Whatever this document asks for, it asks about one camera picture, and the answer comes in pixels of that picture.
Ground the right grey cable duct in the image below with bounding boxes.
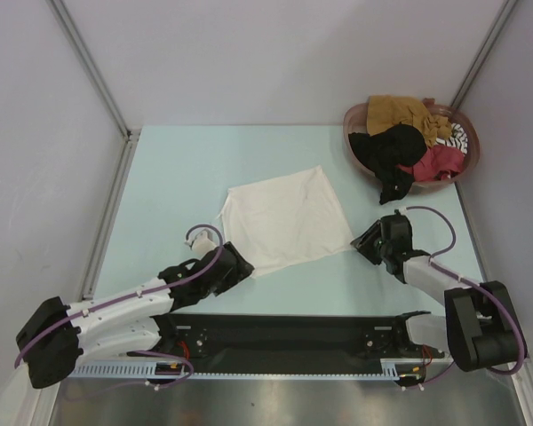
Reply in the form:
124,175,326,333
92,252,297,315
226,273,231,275
380,357,453,381

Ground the red tank top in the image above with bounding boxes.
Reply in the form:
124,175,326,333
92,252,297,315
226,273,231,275
397,145,465,182

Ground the grey cable duct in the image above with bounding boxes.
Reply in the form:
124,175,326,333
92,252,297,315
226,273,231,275
69,360,189,380
380,357,453,381

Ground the mustard tank top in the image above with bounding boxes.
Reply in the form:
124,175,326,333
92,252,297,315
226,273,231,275
366,95,452,147

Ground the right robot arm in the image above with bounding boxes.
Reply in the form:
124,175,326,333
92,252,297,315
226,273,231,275
351,211,528,375

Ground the striped tank top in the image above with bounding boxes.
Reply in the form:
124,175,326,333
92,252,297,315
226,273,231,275
436,123,469,155

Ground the black tank top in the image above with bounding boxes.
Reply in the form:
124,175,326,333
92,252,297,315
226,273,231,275
348,124,427,205

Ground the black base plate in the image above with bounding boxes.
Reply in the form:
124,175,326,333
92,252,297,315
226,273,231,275
128,312,445,375

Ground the left grey cable duct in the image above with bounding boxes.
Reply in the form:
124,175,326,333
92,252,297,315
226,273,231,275
69,360,189,380

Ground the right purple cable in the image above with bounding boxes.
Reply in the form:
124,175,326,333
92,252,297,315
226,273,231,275
399,205,529,391

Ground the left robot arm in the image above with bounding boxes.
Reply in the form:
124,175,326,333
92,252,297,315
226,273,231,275
15,242,254,390

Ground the pink laundry basket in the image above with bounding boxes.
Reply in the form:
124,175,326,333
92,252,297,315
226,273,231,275
343,96,480,203

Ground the white tank top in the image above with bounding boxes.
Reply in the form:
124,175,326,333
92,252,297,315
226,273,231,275
219,166,353,278

